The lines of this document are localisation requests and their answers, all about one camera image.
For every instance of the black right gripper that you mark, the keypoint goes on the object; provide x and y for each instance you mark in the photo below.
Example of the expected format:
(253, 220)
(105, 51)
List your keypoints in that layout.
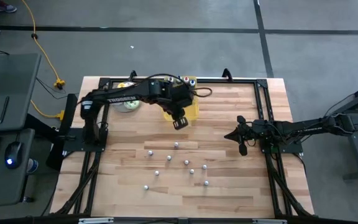
(255, 135)

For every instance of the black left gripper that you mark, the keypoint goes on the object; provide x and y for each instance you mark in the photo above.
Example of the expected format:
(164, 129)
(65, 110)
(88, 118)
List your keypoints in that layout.
(179, 98)

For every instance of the dark dropper bottle white label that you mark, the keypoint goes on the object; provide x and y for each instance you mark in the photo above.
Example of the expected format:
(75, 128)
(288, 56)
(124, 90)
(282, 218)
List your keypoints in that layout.
(204, 166)
(176, 144)
(206, 183)

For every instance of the large blue coloring bottle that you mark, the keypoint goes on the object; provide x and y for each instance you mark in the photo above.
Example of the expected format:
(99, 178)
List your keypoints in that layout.
(192, 82)

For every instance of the large pink coloring bottle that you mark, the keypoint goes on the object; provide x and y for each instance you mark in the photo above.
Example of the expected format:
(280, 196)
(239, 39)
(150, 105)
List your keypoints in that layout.
(186, 79)

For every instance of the large black-tipped coloring bottle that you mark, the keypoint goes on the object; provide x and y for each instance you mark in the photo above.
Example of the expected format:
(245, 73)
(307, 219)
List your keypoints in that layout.
(179, 77)
(170, 79)

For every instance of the dark green dropper bottle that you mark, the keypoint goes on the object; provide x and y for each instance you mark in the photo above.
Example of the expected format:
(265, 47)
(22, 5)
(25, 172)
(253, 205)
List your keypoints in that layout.
(191, 171)

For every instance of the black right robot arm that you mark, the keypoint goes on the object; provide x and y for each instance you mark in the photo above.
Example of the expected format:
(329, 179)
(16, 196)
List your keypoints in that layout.
(306, 127)

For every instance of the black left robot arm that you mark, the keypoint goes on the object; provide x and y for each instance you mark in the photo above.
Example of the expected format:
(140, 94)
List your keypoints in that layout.
(120, 99)

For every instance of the yellow translucent plastic bin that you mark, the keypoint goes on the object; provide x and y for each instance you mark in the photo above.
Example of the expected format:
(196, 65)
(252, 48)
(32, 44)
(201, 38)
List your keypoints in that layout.
(194, 113)

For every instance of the red label dropper bottle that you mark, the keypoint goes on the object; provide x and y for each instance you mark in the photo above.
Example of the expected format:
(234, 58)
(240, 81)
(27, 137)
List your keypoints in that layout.
(186, 162)

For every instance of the green toy donut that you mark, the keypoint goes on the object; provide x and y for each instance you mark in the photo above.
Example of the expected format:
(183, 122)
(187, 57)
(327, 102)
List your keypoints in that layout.
(133, 105)

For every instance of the round clear plate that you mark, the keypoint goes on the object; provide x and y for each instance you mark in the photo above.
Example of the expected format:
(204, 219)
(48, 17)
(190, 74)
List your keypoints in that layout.
(120, 108)

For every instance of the small yellow toy donut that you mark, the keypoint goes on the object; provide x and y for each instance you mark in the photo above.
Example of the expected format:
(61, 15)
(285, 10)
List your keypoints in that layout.
(123, 84)

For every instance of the black metal stand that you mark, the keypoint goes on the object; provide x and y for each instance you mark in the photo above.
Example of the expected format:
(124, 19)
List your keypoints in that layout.
(357, 149)

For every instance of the black computer mouse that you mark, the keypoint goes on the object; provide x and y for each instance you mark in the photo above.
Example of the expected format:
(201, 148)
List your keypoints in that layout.
(12, 152)

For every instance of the grey desk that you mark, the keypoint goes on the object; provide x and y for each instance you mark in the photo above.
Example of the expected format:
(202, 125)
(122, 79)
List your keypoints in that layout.
(11, 77)

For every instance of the black pen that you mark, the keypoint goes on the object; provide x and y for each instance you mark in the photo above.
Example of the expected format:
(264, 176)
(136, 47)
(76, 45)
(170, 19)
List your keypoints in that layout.
(4, 109)

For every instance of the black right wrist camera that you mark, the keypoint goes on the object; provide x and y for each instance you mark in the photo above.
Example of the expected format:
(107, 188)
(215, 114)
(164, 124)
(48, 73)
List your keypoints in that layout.
(258, 123)

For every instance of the black aluminium table frame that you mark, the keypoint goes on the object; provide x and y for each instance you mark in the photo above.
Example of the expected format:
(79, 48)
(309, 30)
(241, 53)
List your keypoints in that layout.
(228, 81)

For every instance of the silver metal bracket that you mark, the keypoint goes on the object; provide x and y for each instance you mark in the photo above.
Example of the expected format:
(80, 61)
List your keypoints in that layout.
(95, 221)
(269, 221)

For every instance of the black upright post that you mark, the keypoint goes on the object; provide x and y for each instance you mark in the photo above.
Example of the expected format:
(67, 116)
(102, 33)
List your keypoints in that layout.
(68, 115)

